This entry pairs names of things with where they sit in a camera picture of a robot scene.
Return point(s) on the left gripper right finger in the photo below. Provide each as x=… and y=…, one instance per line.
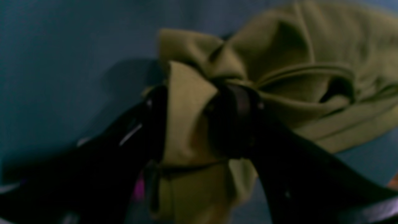
x=303, y=183

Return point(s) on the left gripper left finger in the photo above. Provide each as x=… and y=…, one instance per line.
x=93, y=183

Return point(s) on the olive green t-shirt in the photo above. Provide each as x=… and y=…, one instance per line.
x=328, y=70

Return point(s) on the pink tube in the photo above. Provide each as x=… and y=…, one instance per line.
x=139, y=191

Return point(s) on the blue table cloth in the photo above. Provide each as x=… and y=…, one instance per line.
x=71, y=68

